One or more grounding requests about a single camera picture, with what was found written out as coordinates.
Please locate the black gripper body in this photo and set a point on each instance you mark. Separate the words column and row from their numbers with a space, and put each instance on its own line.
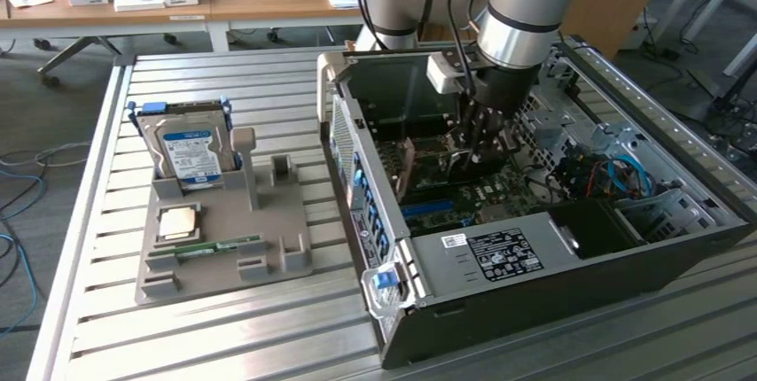
column 505, row 88

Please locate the green graphics card black fan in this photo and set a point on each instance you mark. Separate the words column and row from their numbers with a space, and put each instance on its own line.
column 432, row 170

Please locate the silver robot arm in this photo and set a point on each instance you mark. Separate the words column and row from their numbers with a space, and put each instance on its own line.
column 521, row 22

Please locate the perforated silver drive cage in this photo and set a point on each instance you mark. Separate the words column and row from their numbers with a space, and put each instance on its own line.
column 556, row 133

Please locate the green motherboard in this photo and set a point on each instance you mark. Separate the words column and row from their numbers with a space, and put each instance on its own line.
column 509, row 190

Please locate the grey chipset heatsink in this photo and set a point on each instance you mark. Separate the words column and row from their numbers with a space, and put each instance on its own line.
column 497, row 213

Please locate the blue expansion slot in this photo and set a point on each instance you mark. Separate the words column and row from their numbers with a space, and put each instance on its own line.
column 426, row 209

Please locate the wooden cabinet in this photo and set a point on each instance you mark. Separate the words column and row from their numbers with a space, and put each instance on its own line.
column 626, row 0

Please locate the grey power supply unit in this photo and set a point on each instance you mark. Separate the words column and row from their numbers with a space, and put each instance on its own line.
column 449, row 266

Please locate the silver disk bay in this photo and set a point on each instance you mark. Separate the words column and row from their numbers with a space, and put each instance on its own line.
column 662, row 208

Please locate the open black PC case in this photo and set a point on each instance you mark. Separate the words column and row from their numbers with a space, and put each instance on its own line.
column 532, row 323

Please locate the grey parts rack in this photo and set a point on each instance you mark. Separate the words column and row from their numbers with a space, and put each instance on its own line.
column 225, row 221

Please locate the hard disk blue caddy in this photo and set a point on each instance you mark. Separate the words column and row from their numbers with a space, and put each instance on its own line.
column 190, row 150

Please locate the green RAM stick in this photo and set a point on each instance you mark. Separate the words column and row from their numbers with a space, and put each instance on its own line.
column 207, row 246

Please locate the silver CPU chip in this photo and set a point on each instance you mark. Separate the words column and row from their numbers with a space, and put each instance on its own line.
column 178, row 223

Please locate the wooden desk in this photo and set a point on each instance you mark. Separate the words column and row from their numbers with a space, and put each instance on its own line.
column 59, row 15

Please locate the white paper tag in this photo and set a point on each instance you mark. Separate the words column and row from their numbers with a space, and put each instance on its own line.
column 30, row 1

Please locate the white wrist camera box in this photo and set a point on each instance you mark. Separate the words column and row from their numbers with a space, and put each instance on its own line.
column 444, row 75

